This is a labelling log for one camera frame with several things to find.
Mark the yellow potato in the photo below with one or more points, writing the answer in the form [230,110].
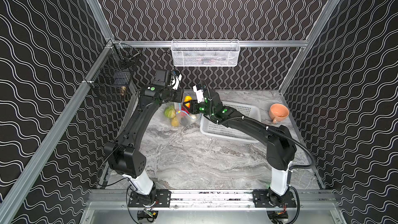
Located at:
[175,122]

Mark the clear zip top bag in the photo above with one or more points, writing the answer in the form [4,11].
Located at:
[183,115]

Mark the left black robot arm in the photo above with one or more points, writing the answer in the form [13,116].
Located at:
[123,154]

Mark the white wire wall basket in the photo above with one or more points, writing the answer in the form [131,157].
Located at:
[205,53]

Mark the black wire wall basket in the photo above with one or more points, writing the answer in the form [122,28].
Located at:
[116,71]

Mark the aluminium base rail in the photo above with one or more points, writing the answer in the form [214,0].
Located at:
[213,200]

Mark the orange yellow mango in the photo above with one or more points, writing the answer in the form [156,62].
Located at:
[187,101]

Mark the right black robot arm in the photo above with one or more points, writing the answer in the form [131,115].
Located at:
[283,153]

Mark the green cabbage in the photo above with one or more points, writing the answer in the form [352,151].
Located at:
[170,112]

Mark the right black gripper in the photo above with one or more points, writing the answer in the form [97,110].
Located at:
[195,108]

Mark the brass fitting in basket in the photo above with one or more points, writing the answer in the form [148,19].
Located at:
[122,91]

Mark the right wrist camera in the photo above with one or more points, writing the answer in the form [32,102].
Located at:
[199,93]

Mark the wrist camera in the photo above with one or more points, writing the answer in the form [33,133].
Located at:
[199,93]
[176,79]

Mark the orange ceramic cup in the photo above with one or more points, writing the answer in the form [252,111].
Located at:
[278,112]

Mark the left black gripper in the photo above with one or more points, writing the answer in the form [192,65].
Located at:
[175,95]

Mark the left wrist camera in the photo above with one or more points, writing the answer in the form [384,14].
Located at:
[176,79]

